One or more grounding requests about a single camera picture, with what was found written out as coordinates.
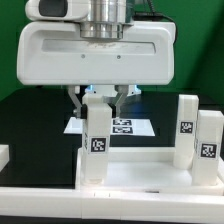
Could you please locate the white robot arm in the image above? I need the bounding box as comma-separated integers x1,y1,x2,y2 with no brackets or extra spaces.
17,0,177,117

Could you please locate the white left fence block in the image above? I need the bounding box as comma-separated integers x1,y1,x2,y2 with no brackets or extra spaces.
0,145,9,172

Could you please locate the white front fence bar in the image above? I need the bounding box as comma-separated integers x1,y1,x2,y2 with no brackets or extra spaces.
0,187,224,224

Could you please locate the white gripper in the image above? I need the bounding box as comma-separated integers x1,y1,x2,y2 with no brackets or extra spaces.
17,21,175,119

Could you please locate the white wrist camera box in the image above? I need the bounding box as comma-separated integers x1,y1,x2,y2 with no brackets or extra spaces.
25,0,89,21

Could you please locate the white desk top tray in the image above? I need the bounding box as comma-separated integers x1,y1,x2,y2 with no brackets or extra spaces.
75,147,224,196

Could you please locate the white fiducial marker sheet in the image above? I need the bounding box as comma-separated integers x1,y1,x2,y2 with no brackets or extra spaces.
64,117,155,137

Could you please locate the grey corrugated wrist cable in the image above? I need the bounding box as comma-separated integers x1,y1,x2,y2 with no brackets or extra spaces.
133,0,166,23

